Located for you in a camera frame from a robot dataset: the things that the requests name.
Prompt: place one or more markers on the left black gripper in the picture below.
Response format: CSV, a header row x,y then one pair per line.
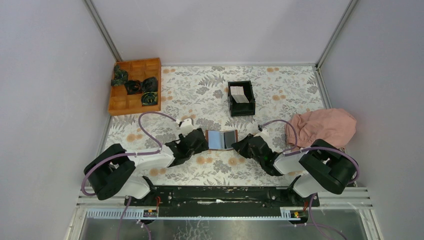
x,y
203,147

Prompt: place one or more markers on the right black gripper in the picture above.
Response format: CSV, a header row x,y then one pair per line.
x,y
241,147

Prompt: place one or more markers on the brown leather card holder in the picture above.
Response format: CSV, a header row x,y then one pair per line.
x,y
215,140

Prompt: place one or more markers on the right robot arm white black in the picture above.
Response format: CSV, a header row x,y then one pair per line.
x,y
323,167

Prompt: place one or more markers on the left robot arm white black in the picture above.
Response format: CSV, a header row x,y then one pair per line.
x,y
114,170

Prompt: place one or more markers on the black card box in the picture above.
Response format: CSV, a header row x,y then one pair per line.
x,y
241,110

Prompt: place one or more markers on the stack of credit cards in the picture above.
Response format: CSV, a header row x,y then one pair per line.
x,y
238,93

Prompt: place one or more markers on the floral patterned table mat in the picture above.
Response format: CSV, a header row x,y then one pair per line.
x,y
201,93

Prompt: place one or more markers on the green black rolled sock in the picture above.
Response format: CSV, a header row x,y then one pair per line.
x,y
149,98

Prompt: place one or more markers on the black rolled sock right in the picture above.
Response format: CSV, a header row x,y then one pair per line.
x,y
150,84

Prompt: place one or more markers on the orange wooden compartment tray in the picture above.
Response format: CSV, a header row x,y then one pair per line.
x,y
122,104

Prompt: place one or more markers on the pink crumpled cloth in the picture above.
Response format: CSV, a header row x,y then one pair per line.
x,y
335,126

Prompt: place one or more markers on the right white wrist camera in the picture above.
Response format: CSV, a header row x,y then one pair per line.
x,y
263,132

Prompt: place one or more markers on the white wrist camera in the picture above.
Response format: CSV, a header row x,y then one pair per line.
x,y
263,132
186,125

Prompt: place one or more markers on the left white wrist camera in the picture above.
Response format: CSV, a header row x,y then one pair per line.
x,y
186,125

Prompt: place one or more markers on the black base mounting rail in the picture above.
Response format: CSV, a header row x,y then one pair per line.
x,y
222,201

